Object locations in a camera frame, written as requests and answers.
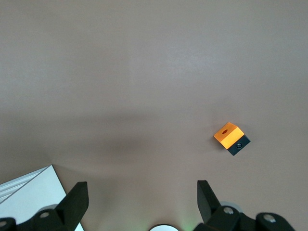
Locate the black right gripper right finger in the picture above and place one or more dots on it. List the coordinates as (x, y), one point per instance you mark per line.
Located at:
(209, 204)

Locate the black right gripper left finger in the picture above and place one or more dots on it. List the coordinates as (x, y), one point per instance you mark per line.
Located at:
(72, 204)

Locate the white drawer cabinet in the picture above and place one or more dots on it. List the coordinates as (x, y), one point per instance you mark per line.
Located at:
(36, 192)

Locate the orange block with black base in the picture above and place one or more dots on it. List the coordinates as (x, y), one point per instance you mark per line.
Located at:
(228, 137)

